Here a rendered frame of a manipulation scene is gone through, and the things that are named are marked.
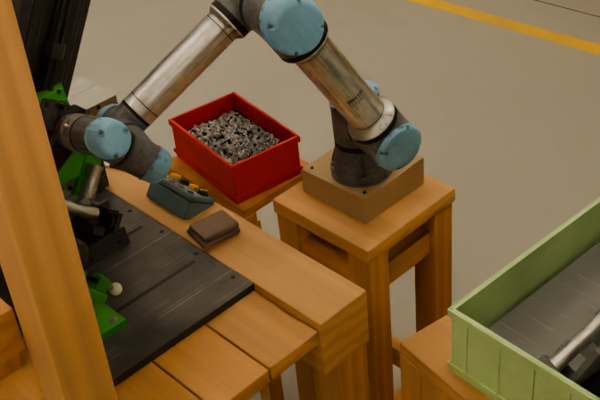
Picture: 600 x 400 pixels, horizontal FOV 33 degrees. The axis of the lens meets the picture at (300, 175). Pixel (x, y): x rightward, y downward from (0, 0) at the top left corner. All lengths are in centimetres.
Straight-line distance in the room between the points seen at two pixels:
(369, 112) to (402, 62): 267
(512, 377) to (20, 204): 99
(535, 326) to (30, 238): 109
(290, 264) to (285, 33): 55
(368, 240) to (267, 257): 25
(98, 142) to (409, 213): 85
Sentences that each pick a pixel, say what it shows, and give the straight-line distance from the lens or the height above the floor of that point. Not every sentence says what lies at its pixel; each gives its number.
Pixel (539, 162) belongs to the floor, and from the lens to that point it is 412.
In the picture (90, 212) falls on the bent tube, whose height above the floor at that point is 101.
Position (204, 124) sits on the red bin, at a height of 88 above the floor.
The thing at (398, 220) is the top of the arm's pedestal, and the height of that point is 85.
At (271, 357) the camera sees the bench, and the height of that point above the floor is 88.
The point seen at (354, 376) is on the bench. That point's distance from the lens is 227.
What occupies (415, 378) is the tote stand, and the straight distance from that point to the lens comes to 220.
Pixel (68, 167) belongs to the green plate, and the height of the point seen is 110.
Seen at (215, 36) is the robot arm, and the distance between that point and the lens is 207.
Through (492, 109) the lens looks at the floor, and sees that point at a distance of 444.
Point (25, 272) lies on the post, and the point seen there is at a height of 140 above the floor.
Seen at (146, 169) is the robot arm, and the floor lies 124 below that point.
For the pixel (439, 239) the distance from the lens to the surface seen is 256.
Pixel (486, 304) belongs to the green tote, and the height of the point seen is 91.
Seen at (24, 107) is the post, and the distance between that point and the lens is 141.
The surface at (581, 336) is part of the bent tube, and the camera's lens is 193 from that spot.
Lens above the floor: 232
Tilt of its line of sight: 35 degrees down
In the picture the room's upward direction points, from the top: 6 degrees counter-clockwise
